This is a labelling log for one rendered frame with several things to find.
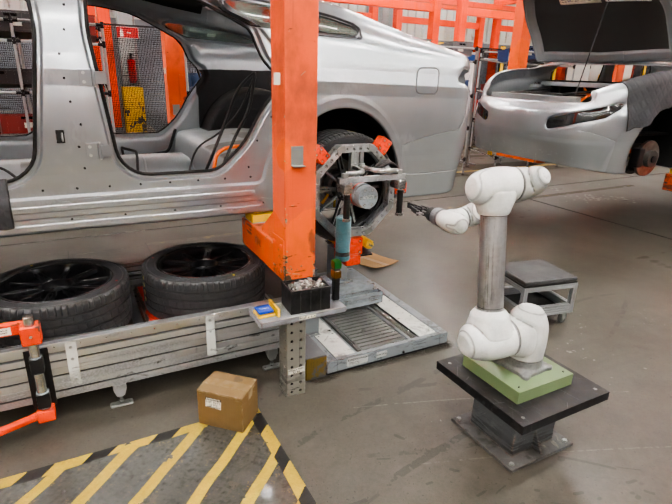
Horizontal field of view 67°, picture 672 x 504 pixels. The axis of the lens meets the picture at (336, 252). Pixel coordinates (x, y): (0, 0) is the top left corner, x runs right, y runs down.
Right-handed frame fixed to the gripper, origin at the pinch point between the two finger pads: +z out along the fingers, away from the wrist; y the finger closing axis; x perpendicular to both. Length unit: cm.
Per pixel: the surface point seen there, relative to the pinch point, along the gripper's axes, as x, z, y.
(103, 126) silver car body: 40, 50, -146
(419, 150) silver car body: 22, 48, 38
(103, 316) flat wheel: -43, 20, -158
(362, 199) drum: 1.5, 18.0, -20.9
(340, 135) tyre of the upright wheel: 34, 41, -23
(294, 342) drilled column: -53, -23, -79
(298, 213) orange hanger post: 4, -4, -69
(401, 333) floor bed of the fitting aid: -76, -2, -2
